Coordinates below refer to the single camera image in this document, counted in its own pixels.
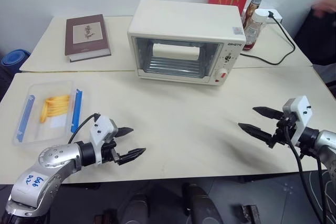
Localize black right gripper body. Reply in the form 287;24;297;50
265;115;299;148

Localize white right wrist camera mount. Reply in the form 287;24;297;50
282;95;313;146

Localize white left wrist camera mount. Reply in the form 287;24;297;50
89;115;119;166

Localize bystander's bare hand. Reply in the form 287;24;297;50
310;0;336;19

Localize clear plastic food container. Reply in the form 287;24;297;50
12;80;91;147

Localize black power cable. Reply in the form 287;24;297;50
239;10;297;66

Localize bystander's black clothing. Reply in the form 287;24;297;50
293;6;336;86

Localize white sticker with blue writing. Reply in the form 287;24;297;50
22;173;47;190

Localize white power strip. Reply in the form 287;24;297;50
241;8;283;24

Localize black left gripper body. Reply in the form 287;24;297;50
101;139;124;166

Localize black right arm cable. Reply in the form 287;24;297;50
283;124;329;224

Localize yellow french fries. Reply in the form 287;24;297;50
39;94;71;124

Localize cream toaster oven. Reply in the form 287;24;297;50
127;0;247;86

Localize blue container latch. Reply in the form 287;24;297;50
16;94;36;142
70;88;83;134

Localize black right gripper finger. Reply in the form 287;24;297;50
237;122;276;142
252;106;286;121

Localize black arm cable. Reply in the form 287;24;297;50
283;124;329;224
68;113;101;145

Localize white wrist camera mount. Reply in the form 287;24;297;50
282;95;313;146
89;115;119;166

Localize blue rolled mat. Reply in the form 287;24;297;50
1;49;32;67

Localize brown hardcover book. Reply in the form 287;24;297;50
65;14;112;63

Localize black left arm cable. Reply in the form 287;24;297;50
68;113;101;145

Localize white paper label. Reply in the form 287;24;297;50
50;114;68;128

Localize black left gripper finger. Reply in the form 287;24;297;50
116;147;147;166
117;127;135;138

